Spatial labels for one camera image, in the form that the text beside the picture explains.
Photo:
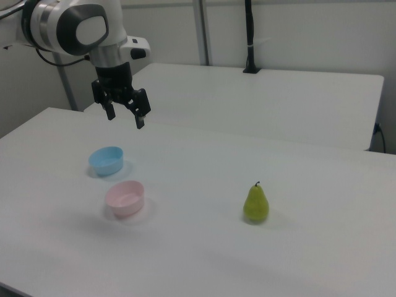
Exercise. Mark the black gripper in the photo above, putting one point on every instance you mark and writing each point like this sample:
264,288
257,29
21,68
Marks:
113,75

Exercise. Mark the green pear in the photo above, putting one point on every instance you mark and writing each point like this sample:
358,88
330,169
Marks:
256,205

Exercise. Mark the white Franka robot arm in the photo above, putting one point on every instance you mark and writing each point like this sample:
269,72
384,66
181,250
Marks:
46,24

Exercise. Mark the light blue plastic bowl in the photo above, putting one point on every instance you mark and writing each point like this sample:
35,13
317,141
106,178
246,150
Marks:
106,164

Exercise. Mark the pink plastic bowl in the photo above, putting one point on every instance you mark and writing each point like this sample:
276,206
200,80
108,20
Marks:
125,201

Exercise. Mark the white table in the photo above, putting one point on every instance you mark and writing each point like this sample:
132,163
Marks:
247,102

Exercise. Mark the black pole with clamp base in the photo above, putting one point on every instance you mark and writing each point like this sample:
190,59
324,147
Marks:
250,31

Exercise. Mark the thin grey partition post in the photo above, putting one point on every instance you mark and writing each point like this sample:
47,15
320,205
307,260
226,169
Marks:
66,86

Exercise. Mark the wide grey partition post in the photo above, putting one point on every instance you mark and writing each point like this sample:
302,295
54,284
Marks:
202,31

